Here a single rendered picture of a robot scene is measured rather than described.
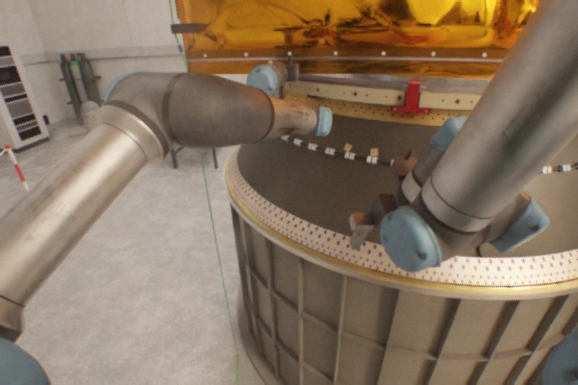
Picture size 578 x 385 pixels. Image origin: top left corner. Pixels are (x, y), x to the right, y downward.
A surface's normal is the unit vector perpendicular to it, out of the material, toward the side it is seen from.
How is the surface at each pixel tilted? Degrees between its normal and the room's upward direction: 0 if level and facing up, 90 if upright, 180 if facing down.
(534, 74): 92
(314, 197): 62
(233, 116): 85
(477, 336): 90
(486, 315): 90
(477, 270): 43
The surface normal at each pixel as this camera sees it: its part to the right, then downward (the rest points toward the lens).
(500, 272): -0.05, -0.32
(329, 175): -0.55, -0.06
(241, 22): -0.24, 0.51
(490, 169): -0.66, 0.50
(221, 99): 0.42, -0.10
